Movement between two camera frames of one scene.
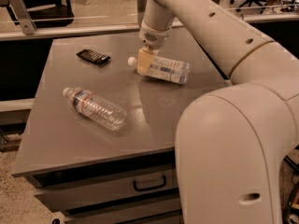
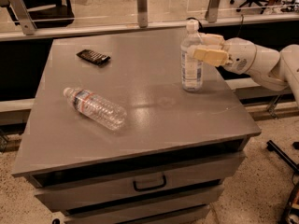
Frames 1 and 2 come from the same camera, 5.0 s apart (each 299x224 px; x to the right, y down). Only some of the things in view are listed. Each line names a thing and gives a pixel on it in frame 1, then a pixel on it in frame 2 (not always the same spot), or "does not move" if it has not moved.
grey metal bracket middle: (141, 3) does not move
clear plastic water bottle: (96, 107) does not move
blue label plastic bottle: (165, 69) → (192, 69)
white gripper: (152, 37) → (241, 56)
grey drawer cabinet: (84, 173) does not move
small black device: (93, 57) does not move
